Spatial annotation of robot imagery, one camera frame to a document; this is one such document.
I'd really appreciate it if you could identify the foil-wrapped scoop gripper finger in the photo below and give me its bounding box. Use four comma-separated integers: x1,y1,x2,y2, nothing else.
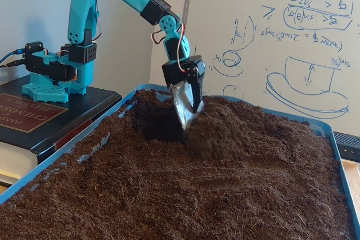
168,81,205,131

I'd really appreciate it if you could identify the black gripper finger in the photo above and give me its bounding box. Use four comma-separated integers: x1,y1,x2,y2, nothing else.
185,65,205,114

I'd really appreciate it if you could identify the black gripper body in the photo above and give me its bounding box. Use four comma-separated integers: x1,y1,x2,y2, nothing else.
161,54,206,88

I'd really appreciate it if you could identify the brown soil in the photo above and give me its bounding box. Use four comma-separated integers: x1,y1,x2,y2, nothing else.
0,89,357,240

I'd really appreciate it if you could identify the whiteboard with blue drawings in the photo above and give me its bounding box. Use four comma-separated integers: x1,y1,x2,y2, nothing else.
172,0,360,137

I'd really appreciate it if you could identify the black chemistry physics handbook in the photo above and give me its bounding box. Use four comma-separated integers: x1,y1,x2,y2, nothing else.
0,75,123,187

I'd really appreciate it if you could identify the black vented box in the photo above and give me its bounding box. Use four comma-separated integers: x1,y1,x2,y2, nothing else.
331,130,360,164

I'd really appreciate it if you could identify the blue plastic tray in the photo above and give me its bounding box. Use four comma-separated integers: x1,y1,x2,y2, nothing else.
0,83,360,240

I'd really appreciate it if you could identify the black cable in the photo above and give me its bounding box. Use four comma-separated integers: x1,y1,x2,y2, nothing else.
0,60,28,69

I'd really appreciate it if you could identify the blue cable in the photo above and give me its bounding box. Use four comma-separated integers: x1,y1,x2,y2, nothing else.
0,49,26,65

